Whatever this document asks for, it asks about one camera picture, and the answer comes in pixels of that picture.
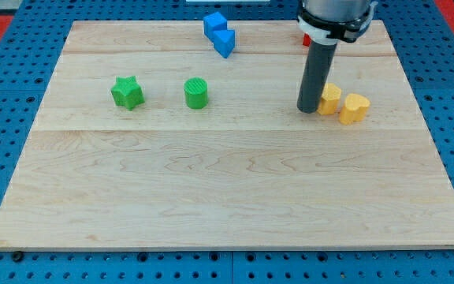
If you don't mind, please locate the red block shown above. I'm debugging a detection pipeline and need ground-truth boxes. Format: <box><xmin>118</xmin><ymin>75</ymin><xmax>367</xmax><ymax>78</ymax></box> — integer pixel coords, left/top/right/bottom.
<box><xmin>303</xmin><ymin>34</ymin><xmax>311</xmax><ymax>47</ymax></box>

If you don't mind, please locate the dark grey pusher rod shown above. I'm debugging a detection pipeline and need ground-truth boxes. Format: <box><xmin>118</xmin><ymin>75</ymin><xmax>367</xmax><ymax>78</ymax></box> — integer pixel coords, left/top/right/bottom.
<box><xmin>297</xmin><ymin>42</ymin><xmax>337</xmax><ymax>114</ymax></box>

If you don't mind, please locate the green cylinder block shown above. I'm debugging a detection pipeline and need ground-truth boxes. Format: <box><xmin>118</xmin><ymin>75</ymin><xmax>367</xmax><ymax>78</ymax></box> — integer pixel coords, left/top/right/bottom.
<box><xmin>184</xmin><ymin>77</ymin><xmax>209</xmax><ymax>109</ymax></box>

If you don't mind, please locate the blue triangle block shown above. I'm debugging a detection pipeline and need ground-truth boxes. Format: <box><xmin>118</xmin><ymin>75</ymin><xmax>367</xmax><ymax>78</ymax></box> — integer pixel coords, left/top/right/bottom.
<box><xmin>213</xmin><ymin>29</ymin><xmax>236</xmax><ymax>58</ymax></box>

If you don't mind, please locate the green star block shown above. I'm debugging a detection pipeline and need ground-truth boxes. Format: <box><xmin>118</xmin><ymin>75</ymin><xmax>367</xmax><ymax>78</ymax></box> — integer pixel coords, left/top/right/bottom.
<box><xmin>110</xmin><ymin>76</ymin><xmax>145</xmax><ymax>110</ymax></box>

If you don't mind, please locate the wooden board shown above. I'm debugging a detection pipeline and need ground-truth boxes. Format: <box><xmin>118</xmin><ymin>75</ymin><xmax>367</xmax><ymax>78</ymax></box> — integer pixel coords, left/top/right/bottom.
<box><xmin>0</xmin><ymin>21</ymin><xmax>454</xmax><ymax>252</ymax></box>

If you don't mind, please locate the yellow hexagon block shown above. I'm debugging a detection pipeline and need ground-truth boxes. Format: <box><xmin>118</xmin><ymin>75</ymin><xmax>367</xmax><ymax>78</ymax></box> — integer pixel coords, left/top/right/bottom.
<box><xmin>317</xmin><ymin>83</ymin><xmax>342</xmax><ymax>115</ymax></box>

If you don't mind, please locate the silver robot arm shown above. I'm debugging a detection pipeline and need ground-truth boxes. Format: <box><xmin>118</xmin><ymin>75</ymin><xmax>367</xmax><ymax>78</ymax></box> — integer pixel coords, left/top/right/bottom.
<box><xmin>297</xmin><ymin>0</ymin><xmax>378</xmax><ymax>45</ymax></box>

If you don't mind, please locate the yellow heart block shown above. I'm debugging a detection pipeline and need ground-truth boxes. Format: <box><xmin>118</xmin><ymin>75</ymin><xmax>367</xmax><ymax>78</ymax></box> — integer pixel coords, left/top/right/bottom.
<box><xmin>339</xmin><ymin>93</ymin><xmax>370</xmax><ymax>125</ymax></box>

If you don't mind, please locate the blue cube block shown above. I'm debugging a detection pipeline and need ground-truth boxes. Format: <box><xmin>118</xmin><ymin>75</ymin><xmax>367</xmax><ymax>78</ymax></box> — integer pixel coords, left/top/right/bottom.
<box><xmin>203</xmin><ymin>12</ymin><xmax>228</xmax><ymax>41</ymax></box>

